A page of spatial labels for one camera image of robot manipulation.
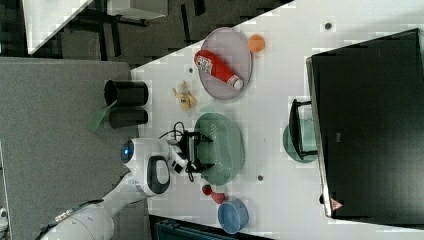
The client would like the orange ball toy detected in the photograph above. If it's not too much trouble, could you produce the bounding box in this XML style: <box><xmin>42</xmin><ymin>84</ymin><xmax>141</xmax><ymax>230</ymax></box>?
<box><xmin>247</xmin><ymin>34</ymin><xmax>265</xmax><ymax>52</ymax></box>

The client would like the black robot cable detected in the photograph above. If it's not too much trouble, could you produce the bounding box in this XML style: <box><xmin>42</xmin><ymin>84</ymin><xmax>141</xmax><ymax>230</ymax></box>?
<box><xmin>158</xmin><ymin>121</ymin><xmax>196</xmax><ymax>183</ymax></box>

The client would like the green plastic strainer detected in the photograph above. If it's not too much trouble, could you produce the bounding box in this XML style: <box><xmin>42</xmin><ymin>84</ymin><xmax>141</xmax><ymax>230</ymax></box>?
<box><xmin>195</xmin><ymin>113</ymin><xmax>245</xmax><ymax>186</ymax></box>

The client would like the red strawberry toy right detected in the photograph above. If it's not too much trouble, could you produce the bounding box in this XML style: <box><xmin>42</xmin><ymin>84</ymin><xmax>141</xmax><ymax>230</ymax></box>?
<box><xmin>211</xmin><ymin>192</ymin><xmax>225</xmax><ymax>204</ymax></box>

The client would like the red strawberry toy left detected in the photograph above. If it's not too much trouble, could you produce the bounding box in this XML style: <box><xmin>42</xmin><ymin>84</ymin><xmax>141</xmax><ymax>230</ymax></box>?
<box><xmin>202</xmin><ymin>185</ymin><xmax>212</xmax><ymax>196</ymax></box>

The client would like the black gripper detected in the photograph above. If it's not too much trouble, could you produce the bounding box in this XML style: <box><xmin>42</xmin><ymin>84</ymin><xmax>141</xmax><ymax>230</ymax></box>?
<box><xmin>178</xmin><ymin>131</ymin><xmax>215</xmax><ymax>173</ymax></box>

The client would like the black cup lower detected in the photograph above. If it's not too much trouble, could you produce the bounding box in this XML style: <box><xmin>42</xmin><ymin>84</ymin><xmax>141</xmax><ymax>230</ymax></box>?
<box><xmin>109</xmin><ymin>109</ymin><xmax>148</xmax><ymax>129</ymax></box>

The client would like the black toaster oven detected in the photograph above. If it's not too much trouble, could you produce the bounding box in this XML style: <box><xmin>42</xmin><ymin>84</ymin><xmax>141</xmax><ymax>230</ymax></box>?
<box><xmin>289</xmin><ymin>29</ymin><xmax>424</xmax><ymax>229</ymax></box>

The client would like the grey oval plate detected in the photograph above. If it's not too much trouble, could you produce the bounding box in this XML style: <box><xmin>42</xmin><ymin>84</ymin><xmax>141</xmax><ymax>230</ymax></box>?
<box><xmin>197</xmin><ymin>27</ymin><xmax>253</xmax><ymax>101</ymax></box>

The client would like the light green cup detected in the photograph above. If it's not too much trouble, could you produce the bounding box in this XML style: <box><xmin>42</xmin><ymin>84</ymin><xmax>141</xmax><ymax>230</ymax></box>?
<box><xmin>282</xmin><ymin>119</ymin><xmax>317</xmax><ymax>163</ymax></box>

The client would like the red strawberry toy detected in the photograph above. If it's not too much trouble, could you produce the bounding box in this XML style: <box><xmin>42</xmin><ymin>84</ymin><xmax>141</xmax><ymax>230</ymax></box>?
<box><xmin>202</xmin><ymin>185</ymin><xmax>212</xmax><ymax>196</ymax></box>
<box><xmin>211</xmin><ymin>192</ymin><xmax>225</xmax><ymax>204</ymax></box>

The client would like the peeled banana toy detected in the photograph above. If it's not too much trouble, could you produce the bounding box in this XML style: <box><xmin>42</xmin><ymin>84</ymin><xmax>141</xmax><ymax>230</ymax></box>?
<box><xmin>173</xmin><ymin>81</ymin><xmax>197</xmax><ymax>111</ymax></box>

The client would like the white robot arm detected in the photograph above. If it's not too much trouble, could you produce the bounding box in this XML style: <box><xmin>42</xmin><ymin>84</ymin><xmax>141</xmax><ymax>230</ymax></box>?
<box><xmin>35</xmin><ymin>131</ymin><xmax>212</xmax><ymax>240</ymax></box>

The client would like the green spatula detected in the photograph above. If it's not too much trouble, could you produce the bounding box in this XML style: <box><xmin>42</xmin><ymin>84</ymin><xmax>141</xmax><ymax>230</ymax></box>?
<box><xmin>87</xmin><ymin>101</ymin><xmax>117</xmax><ymax>132</ymax></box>

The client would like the blue bowl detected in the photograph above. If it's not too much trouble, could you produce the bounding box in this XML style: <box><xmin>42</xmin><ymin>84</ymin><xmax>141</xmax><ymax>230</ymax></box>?
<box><xmin>217</xmin><ymin>199</ymin><xmax>249</xmax><ymax>234</ymax></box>

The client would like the black cup upper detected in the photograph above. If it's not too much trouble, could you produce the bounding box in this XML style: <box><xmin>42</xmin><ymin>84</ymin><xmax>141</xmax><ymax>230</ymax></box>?
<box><xmin>104</xmin><ymin>80</ymin><xmax>149</xmax><ymax>107</ymax></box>

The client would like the red ketchup bottle toy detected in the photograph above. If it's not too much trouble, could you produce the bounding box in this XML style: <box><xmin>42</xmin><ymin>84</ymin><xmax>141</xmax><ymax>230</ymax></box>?
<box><xmin>194</xmin><ymin>49</ymin><xmax>244</xmax><ymax>90</ymax></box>

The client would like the black cup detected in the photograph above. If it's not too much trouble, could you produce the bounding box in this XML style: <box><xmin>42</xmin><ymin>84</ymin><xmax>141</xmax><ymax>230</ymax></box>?
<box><xmin>104</xmin><ymin>80</ymin><xmax>149</xmax><ymax>107</ymax></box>
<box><xmin>109</xmin><ymin>109</ymin><xmax>148</xmax><ymax>129</ymax></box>

